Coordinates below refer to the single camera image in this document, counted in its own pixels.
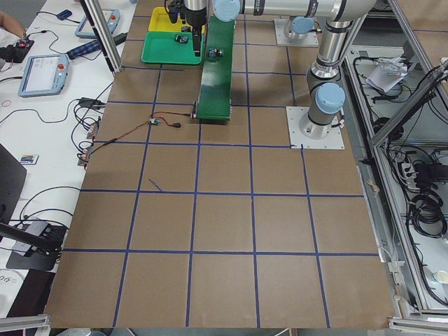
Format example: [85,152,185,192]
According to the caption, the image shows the yellow plastic tray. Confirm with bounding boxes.
[148,6,188,32]

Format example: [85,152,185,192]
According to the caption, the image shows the far teach pendant tablet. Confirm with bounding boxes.
[74,7,121,39]

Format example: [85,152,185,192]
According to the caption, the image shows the small green controller board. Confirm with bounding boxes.
[148,118,160,125]

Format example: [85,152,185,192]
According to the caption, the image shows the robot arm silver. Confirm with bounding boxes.
[164,0,242,57]
[212,0,375,139]

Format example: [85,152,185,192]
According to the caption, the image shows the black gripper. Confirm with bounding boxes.
[164,0,207,57]

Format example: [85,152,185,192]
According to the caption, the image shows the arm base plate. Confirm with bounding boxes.
[286,106,345,150]
[274,16,319,48]

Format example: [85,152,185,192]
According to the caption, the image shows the green push button switch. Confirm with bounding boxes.
[174,34,189,44]

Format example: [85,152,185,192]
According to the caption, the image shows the teach pendant tablet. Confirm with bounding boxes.
[17,54,69,97]
[74,7,121,39]

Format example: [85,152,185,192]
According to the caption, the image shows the black power adapter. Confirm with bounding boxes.
[78,97,106,110]

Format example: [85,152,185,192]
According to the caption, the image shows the near teach pendant tablet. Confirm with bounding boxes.
[17,54,69,97]

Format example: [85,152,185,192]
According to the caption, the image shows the blue folded umbrella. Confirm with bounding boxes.
[66,40,101,60]

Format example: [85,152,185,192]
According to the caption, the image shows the green conveyor belt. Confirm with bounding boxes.
[192,15,235,121]

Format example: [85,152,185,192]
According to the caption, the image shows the aluminium frame post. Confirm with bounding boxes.
[80,0,123,74]

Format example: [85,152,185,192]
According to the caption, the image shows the red black power cable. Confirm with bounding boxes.
[89,111,192,155]

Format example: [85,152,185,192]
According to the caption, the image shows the green plastic tray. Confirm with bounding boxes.
[141,31,202,65]

